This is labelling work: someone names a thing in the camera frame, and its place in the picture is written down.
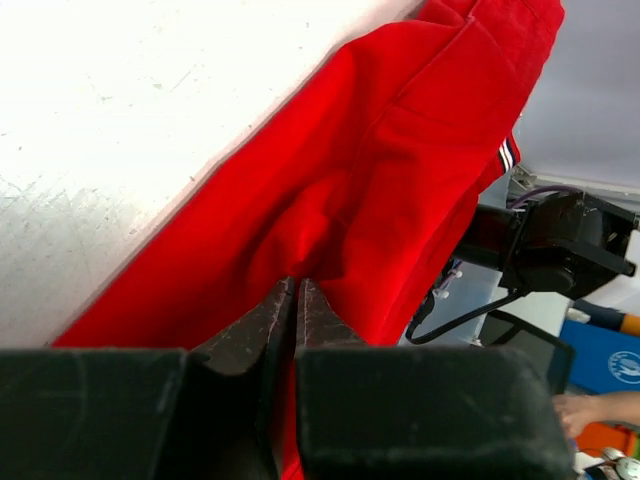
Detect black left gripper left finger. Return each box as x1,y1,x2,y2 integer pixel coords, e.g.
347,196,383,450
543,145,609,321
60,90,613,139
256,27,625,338
1,278,295,479

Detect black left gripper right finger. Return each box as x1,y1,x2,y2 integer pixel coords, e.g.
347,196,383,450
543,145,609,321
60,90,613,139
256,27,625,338
295,280,573,479

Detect red trousers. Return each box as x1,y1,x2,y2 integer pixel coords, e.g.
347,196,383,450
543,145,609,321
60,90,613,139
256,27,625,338
54,1,564,479

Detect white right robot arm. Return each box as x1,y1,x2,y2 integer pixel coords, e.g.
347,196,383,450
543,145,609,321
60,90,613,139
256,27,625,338
452,192,639,300

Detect person's hand in background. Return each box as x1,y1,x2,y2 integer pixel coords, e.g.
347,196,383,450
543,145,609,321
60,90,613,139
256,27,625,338
553,395,601,438

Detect black laptop in background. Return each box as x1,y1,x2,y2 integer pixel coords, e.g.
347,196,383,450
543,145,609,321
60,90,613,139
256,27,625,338
479,310,575,395

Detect blue box with logo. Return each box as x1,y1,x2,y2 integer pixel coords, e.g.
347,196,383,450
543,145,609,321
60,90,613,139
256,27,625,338
560,320,640,394

